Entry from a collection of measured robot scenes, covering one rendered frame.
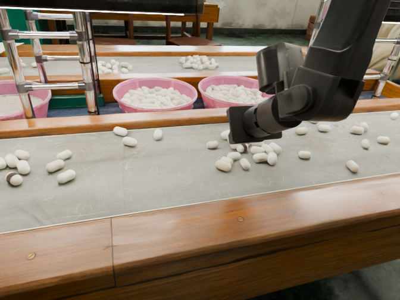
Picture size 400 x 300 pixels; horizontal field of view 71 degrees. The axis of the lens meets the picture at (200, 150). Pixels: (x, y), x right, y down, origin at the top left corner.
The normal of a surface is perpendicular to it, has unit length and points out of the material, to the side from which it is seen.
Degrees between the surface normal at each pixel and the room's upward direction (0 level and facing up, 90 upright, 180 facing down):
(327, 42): 64
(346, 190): 0
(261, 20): 89
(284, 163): 0
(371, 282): 0
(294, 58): 48
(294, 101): 79
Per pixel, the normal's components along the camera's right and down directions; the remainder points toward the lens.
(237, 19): 0.31, 0.54
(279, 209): 0.07, -0.84
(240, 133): 0.27, -0.10
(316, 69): -0.84, 0.05
